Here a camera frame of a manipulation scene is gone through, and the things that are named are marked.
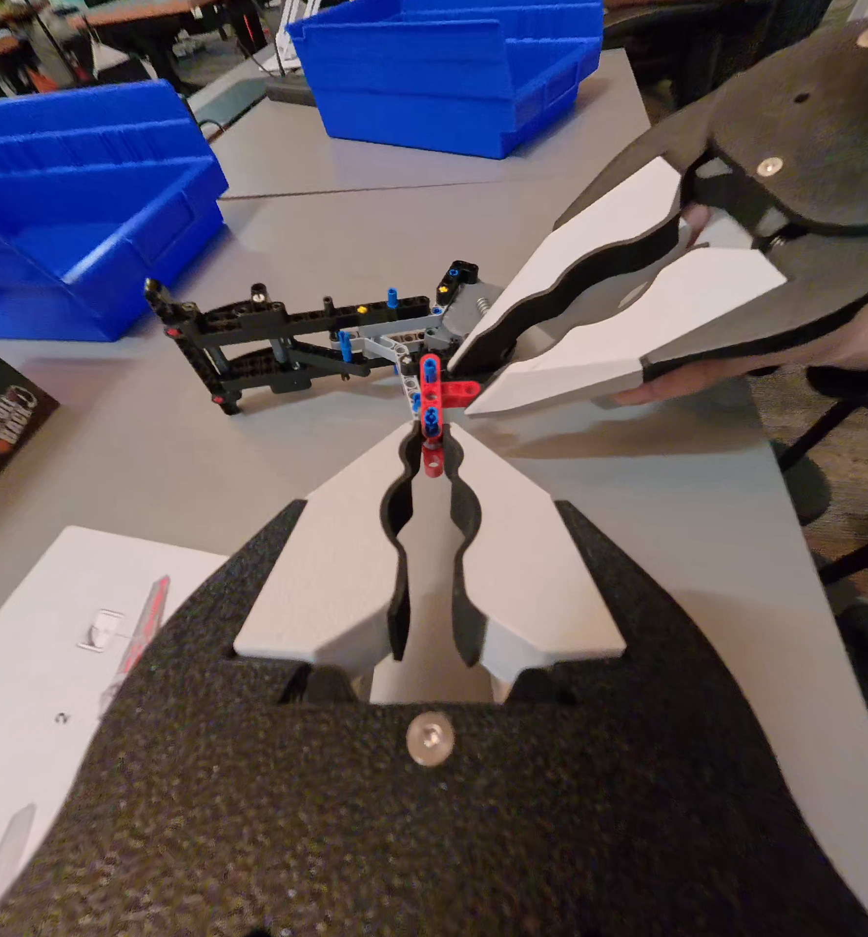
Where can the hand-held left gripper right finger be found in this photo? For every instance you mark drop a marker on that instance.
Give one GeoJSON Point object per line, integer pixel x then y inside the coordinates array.
{"type": "Point", "coordinates": [544, 578]}

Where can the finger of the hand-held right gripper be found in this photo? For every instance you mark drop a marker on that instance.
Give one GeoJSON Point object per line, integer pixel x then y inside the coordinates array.
{"type": "Point", "coordinates": [668, 315]}
{"type": "Point", "coordinates": [595, 234]}

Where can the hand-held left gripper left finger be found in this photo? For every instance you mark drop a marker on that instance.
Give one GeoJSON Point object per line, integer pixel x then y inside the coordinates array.
{"type": "Point", "coordinates": [317, 578]}

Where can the red toy beam assembly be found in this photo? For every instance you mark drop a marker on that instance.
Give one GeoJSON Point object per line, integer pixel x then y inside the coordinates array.
{"type": "Point", "coordinates": [429, 380]}

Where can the black toy chassis assembly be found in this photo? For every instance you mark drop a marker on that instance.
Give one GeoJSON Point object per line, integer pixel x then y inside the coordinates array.
{"type": "Point", "coordinates": [295, 318]}

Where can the grey desk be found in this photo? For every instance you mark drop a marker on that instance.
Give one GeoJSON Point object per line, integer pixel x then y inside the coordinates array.
{"type": "Point", "coordinates": [624, 527]}

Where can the blue plastic bin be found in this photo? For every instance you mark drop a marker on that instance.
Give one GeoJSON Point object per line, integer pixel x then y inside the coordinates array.
{"type": "Point", "coordinates": [441, 95]}
{"type": "Point", "coordinates": [75, 183]}

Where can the white instruction booklet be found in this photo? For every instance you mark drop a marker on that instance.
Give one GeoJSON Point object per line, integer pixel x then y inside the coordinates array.
{"type": "Point", "coordinates": [24, 659]}

